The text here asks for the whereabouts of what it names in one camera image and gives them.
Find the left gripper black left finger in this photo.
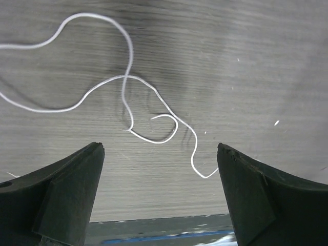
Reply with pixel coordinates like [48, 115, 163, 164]
[1, 142, 105, 245]

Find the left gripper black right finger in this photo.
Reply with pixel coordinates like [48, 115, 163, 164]
[217, 143, 327, 245]

